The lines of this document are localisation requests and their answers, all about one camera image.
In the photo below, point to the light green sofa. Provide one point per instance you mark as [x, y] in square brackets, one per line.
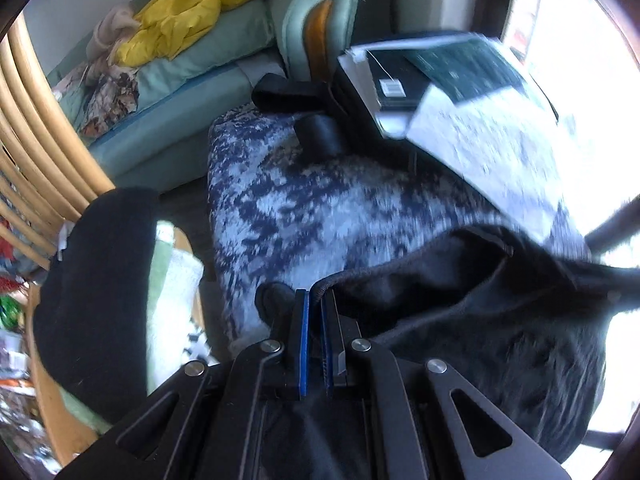
[200, 55]

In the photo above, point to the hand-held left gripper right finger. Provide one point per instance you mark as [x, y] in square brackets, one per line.
[327, 350]

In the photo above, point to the pile of colourful clutter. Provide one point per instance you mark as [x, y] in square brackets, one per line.
[15, 310]

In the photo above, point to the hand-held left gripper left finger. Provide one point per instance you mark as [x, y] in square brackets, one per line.
[301, 345]

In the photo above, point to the wooden slatted chair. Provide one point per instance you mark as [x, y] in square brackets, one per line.
[30, 90]

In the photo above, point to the light green towel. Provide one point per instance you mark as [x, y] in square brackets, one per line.
[172, 280]

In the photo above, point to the beige cloth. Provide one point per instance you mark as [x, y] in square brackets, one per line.
[110, 30]

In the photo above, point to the dark green book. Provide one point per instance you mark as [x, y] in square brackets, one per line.
[465, 67]

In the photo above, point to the yellow jacket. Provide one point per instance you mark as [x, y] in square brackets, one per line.
[185, 15]

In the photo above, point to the folded black cloth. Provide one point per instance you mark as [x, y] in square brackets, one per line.
[95, 300]

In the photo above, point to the black fleece garment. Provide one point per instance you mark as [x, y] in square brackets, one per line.
[475, 320]

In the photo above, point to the black box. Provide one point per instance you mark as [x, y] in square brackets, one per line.
[360, 100]

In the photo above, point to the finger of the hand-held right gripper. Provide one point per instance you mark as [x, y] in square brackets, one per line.
[612, 225]

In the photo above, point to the blue white camouflage blanket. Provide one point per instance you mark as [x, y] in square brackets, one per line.
[300, 200]

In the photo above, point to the floral printed cloth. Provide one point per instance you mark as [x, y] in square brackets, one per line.
[107, 100]

